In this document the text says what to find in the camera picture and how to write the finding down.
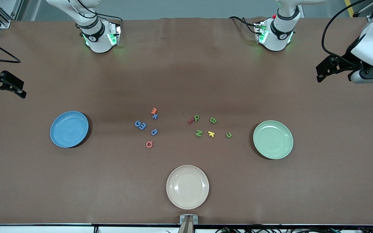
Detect blue plate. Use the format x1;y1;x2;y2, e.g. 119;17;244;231
50;111;90;149

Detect grey base connector box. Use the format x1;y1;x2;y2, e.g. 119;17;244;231
254;21;268;44
107;21;122;46

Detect green plate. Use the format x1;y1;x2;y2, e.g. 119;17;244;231
253;120;294;160

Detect brown table cover sheet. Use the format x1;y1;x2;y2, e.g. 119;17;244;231
0;17;373;225

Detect beige plate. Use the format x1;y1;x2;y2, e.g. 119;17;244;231
166;165;209;210

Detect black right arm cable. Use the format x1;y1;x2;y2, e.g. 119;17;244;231
0;32;21;63

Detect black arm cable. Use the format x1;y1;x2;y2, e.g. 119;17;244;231
322;0;373;60
0;32;21;63

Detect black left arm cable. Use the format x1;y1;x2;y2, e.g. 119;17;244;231
322;0;373;60

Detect aluminium frame profile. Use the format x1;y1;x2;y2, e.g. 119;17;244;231
0;0;23;29

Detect black base cable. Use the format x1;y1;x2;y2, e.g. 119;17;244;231
62;0;124;36
228;16;259;34

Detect white table edge rail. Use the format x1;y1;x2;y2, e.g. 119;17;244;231
0;223;373;233

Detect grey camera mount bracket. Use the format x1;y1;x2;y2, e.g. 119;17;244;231
177;214;199;233

